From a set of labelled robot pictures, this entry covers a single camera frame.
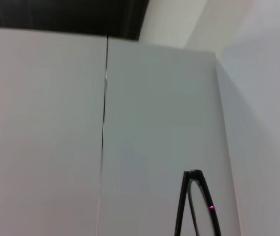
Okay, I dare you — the black glasses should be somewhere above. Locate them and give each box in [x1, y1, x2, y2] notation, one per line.
[175, 169, 222, 236]

